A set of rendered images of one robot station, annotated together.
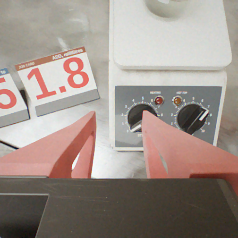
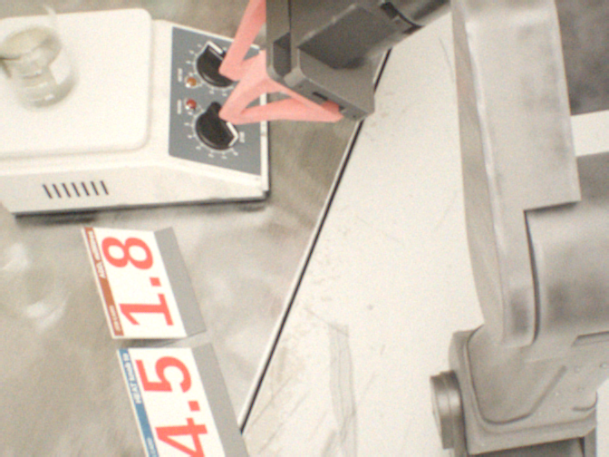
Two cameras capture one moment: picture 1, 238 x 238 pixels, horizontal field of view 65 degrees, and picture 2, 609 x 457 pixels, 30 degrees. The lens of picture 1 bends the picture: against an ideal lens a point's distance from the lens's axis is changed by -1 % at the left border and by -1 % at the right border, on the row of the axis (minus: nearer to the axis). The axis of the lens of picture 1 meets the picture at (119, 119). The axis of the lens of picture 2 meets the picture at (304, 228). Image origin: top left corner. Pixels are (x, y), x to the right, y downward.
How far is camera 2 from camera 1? 0.66 m
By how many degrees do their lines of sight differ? 30
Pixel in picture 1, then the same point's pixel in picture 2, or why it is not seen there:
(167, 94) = (182, 92)
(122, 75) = (153, 145)
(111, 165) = (294, 200)
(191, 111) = (207, 65)
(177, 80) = (162, 78)
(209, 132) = not seen: hidden behind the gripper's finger
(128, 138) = (247, 155)
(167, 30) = (93, 80)
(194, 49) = (124, 49)
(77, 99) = (174, 262)
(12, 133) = (238, 373)
